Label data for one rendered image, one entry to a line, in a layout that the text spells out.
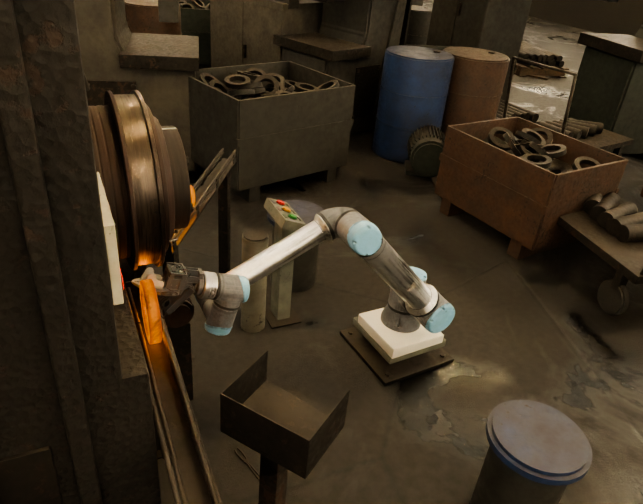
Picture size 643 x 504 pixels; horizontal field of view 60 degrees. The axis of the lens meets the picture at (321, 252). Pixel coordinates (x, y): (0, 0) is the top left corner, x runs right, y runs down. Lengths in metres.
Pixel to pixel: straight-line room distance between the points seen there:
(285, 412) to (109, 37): 3.15
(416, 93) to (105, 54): 2.36
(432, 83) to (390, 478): 3.36
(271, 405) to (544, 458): 0.84
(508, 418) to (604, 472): 0.71
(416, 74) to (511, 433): 3.39
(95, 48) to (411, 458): 3.24
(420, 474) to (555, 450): 0.57
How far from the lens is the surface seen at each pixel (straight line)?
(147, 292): 1.62
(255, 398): 1.61
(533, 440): 1.95
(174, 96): 4.26
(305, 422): 1.58
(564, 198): 3.68
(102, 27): 4.20
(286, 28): 5.43
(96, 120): 1.46
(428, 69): 4.78
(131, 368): 1.33
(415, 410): 2.51
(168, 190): 1.43
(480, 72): 5.07
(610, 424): 2.82
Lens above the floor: 1.76
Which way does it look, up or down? 31 degrees down
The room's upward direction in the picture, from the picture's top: 6 degrees clockwise
